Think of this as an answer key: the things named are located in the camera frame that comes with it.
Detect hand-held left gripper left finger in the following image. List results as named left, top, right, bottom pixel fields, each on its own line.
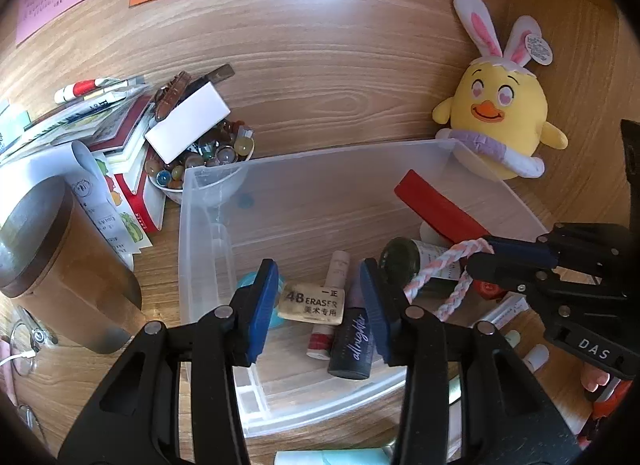
left=57, top=258, right=280, bottom=465

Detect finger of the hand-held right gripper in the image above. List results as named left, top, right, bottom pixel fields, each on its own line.
left=470, top=251, right=627, bottom=319
left=482, top=229, right=562, bottom=272

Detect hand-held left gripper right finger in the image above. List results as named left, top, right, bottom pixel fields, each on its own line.
left=359, top=258, right=583, bottom=465

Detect blue tape roll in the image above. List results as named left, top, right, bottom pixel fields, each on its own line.
left=235, top=272, right=286, bottom=330

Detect dark makeup spray bottle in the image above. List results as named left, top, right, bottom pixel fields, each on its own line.
left=327, top=282, right=376, bottom=380

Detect beige eraser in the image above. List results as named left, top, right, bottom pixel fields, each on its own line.
left=276, top=281, right=346, bottom=327

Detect dark green glass bottle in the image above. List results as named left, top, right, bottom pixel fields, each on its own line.
left=378, top=237, right=468, bottom=296

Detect white tube with red cap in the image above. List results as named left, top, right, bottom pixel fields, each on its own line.
left=306, top=250, right=351, bottom=360

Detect pink white braided rope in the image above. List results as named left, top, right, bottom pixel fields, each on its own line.
left=402, top=236, right=496, bottom=323

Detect red pouch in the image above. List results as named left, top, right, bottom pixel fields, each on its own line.
left=393, top=170, right=493, bottom=248

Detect clear plastic bin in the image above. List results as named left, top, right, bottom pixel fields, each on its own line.
left=178, top=139, right=551, bottom=438

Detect mint green tube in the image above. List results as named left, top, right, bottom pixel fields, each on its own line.
left=274, top=447, right=388, bottom=465

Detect person's right hand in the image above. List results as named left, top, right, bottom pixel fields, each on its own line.
left=580, top=364, right=623, bottom=393

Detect red round cap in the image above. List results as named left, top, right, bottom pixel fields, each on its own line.
left=472, top=277, right=503, bottom=302

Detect yellow chick plush toy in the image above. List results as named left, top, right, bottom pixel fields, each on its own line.
left=432, top=0, right=569, bottom=181

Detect bowl of beads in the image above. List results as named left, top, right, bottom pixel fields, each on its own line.
left=145, top=120, right=255, bottom=206

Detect red white box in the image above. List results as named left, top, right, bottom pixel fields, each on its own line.
left=112, top=155, right=166, bottom=232

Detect brown ceramic mug with lid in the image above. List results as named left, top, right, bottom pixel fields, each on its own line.
left=0, top=175, right=143, bottom=353

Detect white card box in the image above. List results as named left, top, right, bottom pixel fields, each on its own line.
left=144, top=82, right=231, bottom=164

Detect eyeglasses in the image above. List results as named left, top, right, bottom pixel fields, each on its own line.
left=7, top=305, right=58, bottom=378

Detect brown hair clip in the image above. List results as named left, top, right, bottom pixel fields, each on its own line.
left=152, top=71, right=193, bottom=122

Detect brown flat stick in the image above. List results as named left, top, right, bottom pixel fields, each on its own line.
left=187, top=64, right=235, bottom=96

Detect stack of books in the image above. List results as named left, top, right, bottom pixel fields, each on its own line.
left=0, top=78, right=156, bottom=166

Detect red white marker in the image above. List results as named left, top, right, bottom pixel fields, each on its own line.
left=54, top=78, right=146, bottom=104

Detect teal white packet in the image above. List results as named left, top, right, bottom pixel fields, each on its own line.
left=0, top=100, right=31, bottom=146

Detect white cable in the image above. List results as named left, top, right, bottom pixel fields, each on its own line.
left=0, top=350, right=36, bottom=368

